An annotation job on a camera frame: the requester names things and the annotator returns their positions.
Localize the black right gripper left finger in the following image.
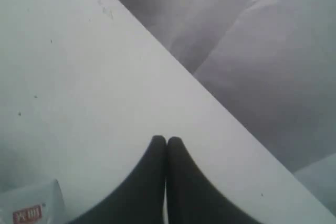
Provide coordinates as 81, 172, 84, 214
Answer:
71, 135, 166, 223

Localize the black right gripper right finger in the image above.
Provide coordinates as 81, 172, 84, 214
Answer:
166, 137, 259, 223

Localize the white blue milk carton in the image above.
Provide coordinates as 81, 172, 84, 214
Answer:
1, 179, 66, 224

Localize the white backdrop curtain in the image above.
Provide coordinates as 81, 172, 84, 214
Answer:
119, 0, 335, 212

